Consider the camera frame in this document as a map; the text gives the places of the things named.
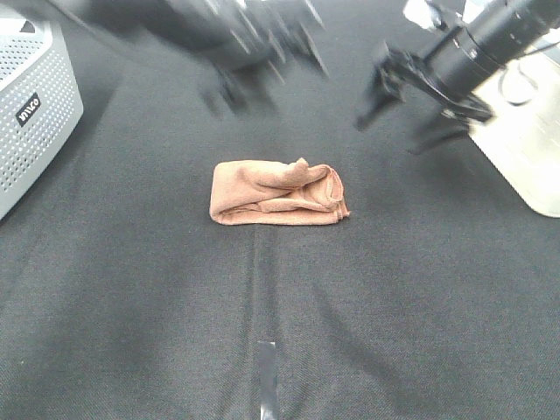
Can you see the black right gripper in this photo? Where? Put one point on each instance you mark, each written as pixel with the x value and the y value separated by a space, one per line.
pixel 448 71

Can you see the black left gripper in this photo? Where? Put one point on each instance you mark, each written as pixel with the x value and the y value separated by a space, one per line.
pixel 264 40

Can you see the brown towel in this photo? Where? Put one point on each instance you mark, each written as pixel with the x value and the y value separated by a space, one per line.
pixel 274 193

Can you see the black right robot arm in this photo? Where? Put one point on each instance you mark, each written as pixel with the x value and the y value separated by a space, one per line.
pixel 505 30

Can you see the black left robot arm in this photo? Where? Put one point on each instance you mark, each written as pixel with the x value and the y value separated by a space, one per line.
pixel 189 26

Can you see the white storage bin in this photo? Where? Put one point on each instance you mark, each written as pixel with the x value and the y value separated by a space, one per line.
pixel 522 140

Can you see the black table cloth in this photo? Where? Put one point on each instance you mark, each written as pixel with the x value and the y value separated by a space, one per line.
pixel 437 298

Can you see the grey perforated laundry basket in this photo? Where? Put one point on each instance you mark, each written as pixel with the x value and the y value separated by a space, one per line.
pixel 40 101

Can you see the grey tape strip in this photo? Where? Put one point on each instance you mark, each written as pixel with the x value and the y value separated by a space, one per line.
pixel 267 370

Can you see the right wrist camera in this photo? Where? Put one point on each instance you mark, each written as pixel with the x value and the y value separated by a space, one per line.
pixel 426 13

